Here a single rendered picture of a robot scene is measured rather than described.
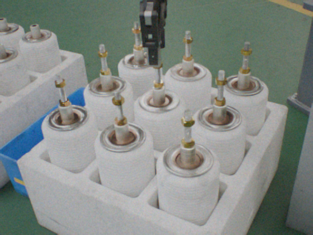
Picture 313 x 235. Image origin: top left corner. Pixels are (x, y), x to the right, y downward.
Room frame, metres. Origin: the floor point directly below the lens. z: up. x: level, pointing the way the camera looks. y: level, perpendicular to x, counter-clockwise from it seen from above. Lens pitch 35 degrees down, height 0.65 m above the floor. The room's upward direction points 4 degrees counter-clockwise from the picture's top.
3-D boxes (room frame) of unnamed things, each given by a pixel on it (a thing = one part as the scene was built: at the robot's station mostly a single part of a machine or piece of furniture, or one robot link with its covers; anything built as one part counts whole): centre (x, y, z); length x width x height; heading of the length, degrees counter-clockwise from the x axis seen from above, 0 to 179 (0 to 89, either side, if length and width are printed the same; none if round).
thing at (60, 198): (0.59, -0.01, 0.09); 0.39 x 0.39 x 0.18; 57
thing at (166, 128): (0.59, -0.01, 0.16); 0.10 x 0.10 x 0.18
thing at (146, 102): (0.59, -0.01, 0.25); 0.08 x 0.08 x 0.01
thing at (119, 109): (0.49, 0.06, 0.30); 0.01 x 0.01 x 0.08; 62
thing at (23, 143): (0.73, 0.23, 0.06); 0.30 x 0.11 x 0.12; 148
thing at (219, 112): (0.53, -0.11, 0.26); 0.02 x 0.02 x 0.03
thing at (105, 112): (0.66, 0.09, 0.16); 0.10 x 0.10 x 0.18
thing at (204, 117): (0.53, -0.11, 0.25); 0.08 x 0.08 x 0.01
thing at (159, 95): (0.59, -0.01, 0.26); 0.02 x 0.02 x 0.03
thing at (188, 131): (0.43, -0.04, 0.30); 0.01 x 0.01 x 0.08; 18
